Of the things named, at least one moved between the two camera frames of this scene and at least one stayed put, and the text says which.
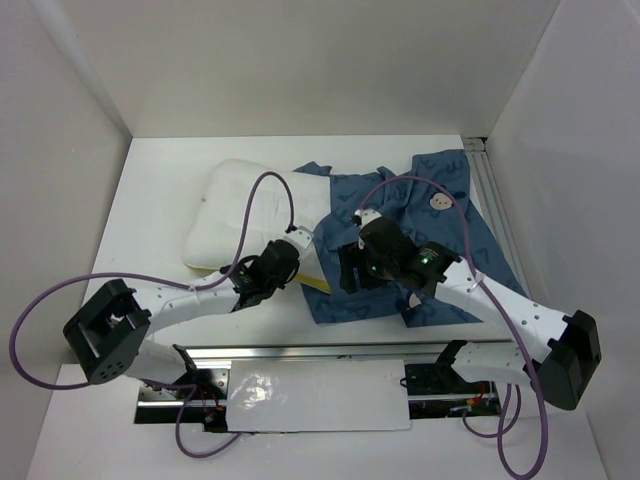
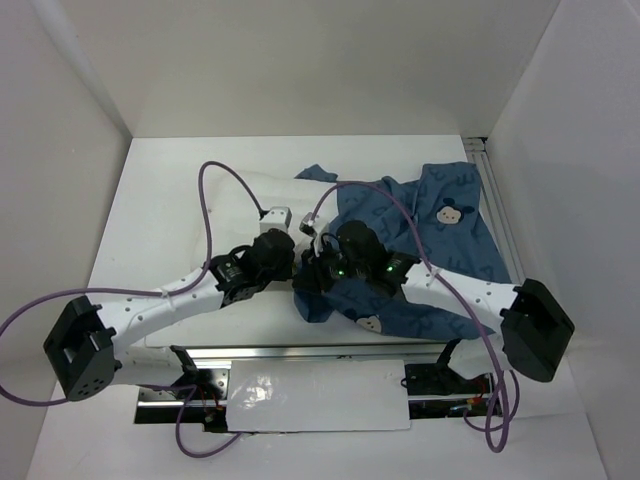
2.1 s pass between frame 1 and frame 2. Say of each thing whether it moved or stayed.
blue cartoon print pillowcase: moved
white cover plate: stayed
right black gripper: moved
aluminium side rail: stayed
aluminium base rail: stayed
